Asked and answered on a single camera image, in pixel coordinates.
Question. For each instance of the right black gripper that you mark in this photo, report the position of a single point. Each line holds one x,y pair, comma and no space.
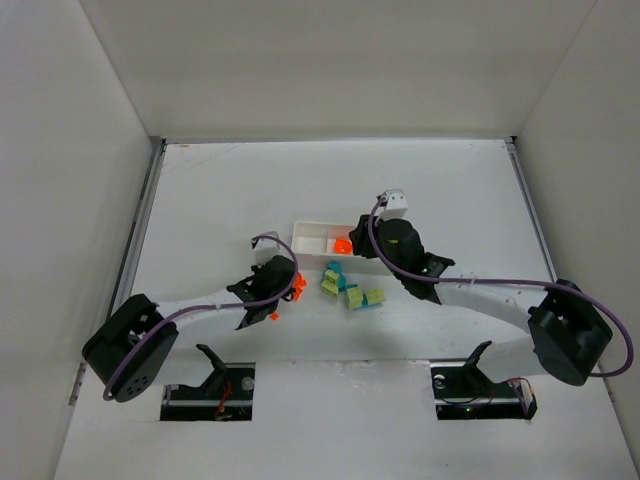
361,240

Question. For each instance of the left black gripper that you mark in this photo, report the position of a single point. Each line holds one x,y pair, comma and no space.
288,281

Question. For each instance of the orange lego brick pieces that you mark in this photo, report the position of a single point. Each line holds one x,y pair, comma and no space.
299,286

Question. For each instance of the orange round lego piece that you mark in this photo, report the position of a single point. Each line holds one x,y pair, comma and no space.
342,246

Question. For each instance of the white three-compartment tray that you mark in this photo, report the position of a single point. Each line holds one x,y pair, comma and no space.
314,245

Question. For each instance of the green teal lego cluster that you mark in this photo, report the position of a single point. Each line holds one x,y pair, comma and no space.
357,298

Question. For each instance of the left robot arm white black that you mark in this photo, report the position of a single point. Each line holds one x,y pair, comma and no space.
155,332

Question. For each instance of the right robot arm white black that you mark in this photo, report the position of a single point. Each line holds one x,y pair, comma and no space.
565,335

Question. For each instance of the teal green lego stack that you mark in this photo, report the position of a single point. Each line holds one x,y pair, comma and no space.
333,280

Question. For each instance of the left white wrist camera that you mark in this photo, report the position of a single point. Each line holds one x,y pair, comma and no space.
264,249

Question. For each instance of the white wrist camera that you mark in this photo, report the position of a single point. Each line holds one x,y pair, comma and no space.
264,249
393,204

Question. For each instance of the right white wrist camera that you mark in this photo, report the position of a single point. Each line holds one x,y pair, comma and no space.
393,204

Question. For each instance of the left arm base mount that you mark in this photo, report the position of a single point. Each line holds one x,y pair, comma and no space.
226,395

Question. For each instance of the right aluminium rail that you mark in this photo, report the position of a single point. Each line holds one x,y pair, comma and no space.
511,146

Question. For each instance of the aluminium rail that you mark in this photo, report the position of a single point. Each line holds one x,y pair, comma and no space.
511,146
135,240

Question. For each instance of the left aluminium rail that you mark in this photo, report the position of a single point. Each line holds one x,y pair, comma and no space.
135,240

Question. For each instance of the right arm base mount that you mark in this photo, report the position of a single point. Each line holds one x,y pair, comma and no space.
462,392

